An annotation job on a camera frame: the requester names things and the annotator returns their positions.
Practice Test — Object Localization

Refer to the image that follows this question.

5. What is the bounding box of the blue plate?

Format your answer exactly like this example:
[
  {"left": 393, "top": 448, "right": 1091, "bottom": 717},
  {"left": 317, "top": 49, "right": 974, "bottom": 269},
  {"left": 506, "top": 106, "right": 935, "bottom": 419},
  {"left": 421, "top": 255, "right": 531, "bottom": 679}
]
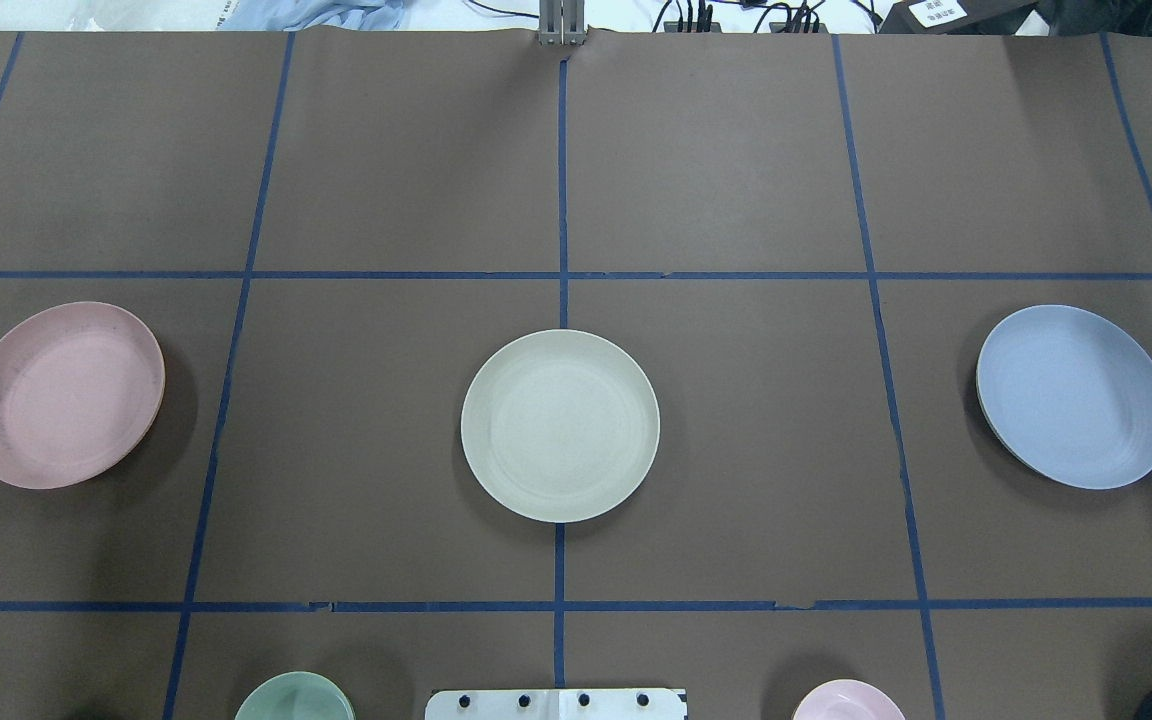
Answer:
[{"left": 975, "top": 304, "right": 1152, "bottom": 491}]

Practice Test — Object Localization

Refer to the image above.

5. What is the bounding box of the pink plate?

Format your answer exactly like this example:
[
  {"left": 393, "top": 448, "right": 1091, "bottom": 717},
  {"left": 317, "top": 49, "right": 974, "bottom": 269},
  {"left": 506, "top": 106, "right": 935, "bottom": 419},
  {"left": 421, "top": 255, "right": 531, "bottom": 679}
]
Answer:
[{"left": 0, "top": 301, "right": 166, "bottom": 488}]

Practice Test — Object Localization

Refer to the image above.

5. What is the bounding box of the beige plate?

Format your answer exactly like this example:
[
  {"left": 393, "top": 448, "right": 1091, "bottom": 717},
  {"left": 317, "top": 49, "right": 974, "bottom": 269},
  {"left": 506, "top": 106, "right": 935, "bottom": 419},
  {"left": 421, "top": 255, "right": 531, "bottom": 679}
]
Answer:
[{"left": 460, "top": 329, "right": 660, "bottom": 524}]

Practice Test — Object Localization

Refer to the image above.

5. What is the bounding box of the pink bowl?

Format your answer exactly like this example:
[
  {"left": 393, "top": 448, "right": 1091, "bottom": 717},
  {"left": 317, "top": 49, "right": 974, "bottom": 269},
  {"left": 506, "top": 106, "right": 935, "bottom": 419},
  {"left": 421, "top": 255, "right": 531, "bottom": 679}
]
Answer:
[{"left": 791, "top": 679, "right": 905, "bottom": 720}]

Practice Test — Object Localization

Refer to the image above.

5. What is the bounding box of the green bowl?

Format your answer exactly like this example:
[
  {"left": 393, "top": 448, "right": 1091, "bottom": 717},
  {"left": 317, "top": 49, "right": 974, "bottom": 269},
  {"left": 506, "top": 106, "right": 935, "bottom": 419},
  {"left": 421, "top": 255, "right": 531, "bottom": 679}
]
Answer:
[{"left": 234, "top": 670, "right": 356, "bottom": 719}]

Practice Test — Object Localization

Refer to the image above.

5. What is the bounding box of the blue cloth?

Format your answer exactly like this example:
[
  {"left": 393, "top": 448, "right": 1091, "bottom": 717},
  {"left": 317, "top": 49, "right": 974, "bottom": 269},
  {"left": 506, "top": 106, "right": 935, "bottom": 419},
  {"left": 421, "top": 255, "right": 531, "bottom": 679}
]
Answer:
[{"left": 218, "top": 1, "right": 406, "bottom": 32}]

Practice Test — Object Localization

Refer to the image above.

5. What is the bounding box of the aluminium frame post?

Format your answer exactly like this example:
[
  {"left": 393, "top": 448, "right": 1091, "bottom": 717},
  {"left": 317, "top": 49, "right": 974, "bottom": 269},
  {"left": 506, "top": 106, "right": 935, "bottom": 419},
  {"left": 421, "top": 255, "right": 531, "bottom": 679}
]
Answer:
[{"left": 538, "top": 0, "right": 588, "bottom": 46}]

